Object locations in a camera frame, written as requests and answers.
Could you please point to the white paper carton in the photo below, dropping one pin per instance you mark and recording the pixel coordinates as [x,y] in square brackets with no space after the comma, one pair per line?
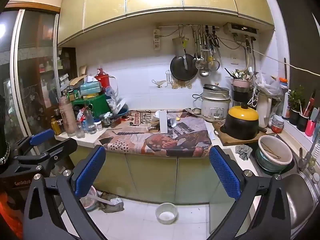
[163,121]

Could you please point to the black cup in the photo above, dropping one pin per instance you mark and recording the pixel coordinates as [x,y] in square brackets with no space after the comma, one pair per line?
[302,122]

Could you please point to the brown thermos flask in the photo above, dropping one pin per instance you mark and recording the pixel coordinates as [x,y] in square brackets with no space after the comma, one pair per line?
[67,115]

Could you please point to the pink white plastic bag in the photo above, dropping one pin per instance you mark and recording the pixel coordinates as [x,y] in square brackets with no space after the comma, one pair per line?
[91,202]

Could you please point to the brown paper bag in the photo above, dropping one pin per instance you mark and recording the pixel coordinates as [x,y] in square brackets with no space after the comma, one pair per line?
[77,81]

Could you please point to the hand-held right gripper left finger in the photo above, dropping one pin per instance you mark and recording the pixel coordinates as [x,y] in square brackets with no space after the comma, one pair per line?
[87,172]

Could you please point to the black wok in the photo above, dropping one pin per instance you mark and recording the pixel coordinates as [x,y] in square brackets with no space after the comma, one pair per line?
[182,72]

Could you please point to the white power strip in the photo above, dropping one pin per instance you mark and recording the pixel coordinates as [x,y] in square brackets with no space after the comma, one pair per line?
[156,40]

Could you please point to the wooden cutting board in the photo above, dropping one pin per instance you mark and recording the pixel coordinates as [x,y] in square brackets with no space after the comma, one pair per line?
[225,140]

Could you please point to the stacked red bowls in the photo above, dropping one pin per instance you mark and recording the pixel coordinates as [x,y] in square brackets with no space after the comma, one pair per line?
[277,126]

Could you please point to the steel cleaver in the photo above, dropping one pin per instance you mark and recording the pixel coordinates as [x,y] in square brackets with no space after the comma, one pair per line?
[178,46]

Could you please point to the white plastic container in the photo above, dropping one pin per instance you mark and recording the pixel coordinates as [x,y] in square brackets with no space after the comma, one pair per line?
[121,103]

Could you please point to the green ceramic basin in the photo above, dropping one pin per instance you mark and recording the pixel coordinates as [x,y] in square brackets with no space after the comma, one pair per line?
[265,163]

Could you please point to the white wall socket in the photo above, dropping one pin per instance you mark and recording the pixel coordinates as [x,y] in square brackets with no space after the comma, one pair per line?
[234,59]

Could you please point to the green lidded spice jar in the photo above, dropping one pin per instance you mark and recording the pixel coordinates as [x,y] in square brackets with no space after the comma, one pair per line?
[75,94]

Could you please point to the teal tissue box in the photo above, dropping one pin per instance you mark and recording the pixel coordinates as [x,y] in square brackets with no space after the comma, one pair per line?
[91,87]

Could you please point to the clear plastic bag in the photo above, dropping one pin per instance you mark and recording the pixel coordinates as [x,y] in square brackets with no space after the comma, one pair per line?
[268,85]

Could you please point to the clear glass bottle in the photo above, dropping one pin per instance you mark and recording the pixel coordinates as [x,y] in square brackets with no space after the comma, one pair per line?
[90,122]

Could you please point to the black kitchen scissors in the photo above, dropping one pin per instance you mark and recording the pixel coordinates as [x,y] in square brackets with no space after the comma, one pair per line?
[215,41]

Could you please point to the green plastic crate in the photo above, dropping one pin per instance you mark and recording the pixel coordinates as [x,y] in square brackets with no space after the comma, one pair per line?
[97,103]

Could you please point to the newspaper print cloth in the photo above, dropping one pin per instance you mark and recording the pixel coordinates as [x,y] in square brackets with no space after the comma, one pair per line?
[155,140]

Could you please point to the glass door cabinet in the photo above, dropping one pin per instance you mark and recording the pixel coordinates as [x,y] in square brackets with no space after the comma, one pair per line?
[35,67]

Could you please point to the grey dishcloth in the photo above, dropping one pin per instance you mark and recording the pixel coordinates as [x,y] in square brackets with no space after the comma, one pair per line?
[243,151]

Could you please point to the blue printed plastic bag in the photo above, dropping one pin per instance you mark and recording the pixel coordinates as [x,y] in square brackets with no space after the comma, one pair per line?
[110,91]

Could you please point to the yellow peeler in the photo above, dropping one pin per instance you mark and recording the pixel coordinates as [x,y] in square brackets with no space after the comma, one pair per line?
[185,42]

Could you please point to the white kettle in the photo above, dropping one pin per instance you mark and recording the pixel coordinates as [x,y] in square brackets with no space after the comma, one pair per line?
[263,110]

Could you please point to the white rice cooker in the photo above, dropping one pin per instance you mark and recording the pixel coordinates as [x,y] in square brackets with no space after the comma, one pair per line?
[215,105]

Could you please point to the yellow wall cabinets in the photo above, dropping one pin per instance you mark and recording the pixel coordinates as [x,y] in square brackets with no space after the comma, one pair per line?
[150,0]

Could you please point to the mesh strainer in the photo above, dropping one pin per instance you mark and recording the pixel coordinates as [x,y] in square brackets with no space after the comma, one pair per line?
[214,65]

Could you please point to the grey rag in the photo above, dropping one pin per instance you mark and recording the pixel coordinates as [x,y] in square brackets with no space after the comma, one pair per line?
[112,203]

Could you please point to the window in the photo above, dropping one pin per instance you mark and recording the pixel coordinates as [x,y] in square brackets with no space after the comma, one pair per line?
[295,17]

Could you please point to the white water heater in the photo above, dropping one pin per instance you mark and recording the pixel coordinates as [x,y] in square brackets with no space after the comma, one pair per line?
[240,28]

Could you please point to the clear glass jar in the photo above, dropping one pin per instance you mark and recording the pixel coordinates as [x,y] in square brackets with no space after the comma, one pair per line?
[106,121]

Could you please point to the jars wall sticker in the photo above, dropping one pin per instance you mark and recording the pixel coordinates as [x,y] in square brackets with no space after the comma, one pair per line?
[182,84]

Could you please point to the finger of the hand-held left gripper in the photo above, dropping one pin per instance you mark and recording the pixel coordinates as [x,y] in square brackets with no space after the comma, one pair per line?
[57,152]
[41,137]

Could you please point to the pink cup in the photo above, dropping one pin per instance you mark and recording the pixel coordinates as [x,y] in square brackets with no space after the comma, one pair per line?
[310,128]

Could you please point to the red tin box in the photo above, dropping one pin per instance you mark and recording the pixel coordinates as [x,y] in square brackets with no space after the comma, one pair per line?
[103,78]

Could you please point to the black pot yellow lid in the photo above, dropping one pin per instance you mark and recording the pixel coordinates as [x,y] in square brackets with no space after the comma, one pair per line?
[242,125]

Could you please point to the stainless steel sink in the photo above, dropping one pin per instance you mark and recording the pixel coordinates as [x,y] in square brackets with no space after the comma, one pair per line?
[300,195]

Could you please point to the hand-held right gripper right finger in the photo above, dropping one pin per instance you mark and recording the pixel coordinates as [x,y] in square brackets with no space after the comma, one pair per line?
[225,172]

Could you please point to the rack wall sticker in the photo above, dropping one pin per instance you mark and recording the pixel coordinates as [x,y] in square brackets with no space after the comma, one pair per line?
[169,78]

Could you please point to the metal hanging rail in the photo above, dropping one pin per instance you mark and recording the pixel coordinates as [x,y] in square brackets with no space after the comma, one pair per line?
[175,26]

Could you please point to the pink utensil holder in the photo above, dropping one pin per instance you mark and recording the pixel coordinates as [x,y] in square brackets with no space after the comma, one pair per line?
[241,83]

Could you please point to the tan paper bag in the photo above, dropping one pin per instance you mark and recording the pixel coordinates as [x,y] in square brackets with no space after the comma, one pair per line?
[83,70]

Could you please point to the white ceramic bowl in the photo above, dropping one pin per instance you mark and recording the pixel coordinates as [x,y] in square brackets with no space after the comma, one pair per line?
[166,215]

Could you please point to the person's left hand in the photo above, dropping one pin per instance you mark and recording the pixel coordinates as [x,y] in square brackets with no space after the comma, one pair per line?
[11,212]

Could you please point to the clear drinking glass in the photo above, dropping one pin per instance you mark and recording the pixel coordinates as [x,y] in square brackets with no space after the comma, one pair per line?
[80,131]

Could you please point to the green base cabinets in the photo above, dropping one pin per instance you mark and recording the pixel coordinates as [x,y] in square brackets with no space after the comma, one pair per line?
[150,175]

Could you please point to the yellow oil bottle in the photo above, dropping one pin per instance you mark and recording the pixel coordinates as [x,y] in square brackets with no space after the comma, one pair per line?
[55,127]

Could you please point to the metal faucet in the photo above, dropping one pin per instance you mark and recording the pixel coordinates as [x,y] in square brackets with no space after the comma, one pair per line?
[303,160]

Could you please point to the blue plastic basin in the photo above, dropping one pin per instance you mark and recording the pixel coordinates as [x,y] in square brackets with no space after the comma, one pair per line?
[123,113]

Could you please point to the potted green plant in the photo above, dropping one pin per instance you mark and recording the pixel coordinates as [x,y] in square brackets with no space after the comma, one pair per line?
[295,97]

